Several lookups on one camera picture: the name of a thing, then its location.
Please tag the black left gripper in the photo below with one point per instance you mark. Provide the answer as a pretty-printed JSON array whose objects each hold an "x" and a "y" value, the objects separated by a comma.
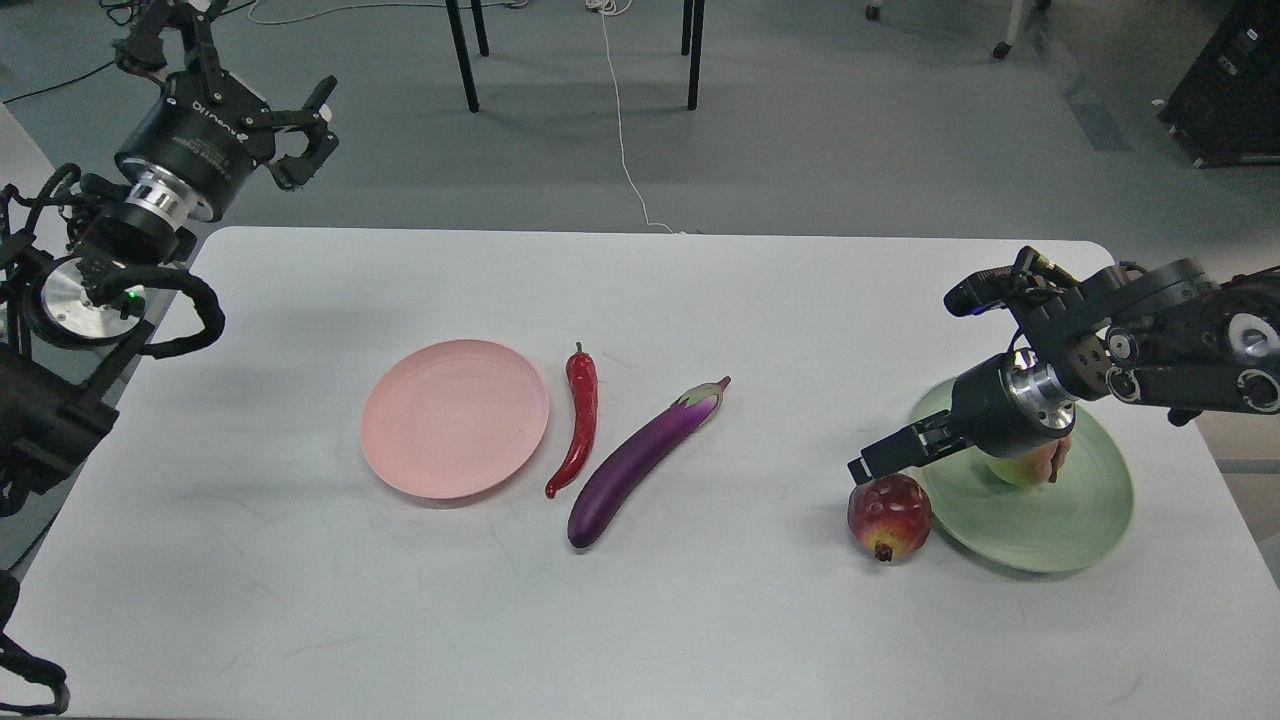
[{"x": 190, "y": 145}]

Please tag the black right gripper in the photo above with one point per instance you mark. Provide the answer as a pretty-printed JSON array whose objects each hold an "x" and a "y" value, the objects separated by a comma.
[{"x": 1007, "y": 406}]

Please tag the yellow green peach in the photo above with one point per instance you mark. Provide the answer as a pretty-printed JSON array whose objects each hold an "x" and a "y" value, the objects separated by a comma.
[{"x": 1037, "y": 467}]

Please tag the red pomegranate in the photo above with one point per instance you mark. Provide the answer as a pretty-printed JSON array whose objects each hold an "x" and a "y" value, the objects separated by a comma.
[{"x": 890, "y": 517}]

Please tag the purple eggplant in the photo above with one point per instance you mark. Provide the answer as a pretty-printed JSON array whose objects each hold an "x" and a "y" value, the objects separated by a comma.
[{"x": 627, "y": 466}]

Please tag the red chili pepper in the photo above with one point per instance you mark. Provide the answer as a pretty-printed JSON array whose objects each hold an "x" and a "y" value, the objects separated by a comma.
[{"x": 582, "y": 379}]

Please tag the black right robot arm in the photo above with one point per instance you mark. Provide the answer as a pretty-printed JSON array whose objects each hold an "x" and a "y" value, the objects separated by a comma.
[{"x": 1168, "y": 337}]

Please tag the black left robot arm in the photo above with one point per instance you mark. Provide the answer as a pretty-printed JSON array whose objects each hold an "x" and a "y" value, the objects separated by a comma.
[{"x": 92, "y": 277}]

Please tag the green plate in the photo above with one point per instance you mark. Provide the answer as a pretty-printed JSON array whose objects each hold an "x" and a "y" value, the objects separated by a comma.
[{"x": 1053, "y": 528}]

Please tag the white chair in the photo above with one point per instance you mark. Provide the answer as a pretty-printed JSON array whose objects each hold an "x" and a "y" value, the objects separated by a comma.
[{"x": 26, "y": 167}]

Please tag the black table leg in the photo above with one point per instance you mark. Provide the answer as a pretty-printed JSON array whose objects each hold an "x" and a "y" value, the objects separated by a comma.
[
  {"x": 454, "y": 14},
  {"x": 478, "y": 17},
  {"x": 693, "y": 78},
  {"x": 686, "y": 27}
]

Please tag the pink plate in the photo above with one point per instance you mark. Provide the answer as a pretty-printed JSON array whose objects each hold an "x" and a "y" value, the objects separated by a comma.
[{"x": 453, "y": 420}]

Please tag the black equipment case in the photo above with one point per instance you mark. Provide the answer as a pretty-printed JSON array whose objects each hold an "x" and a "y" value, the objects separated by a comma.
[{"x": 1225, "y": 110}]

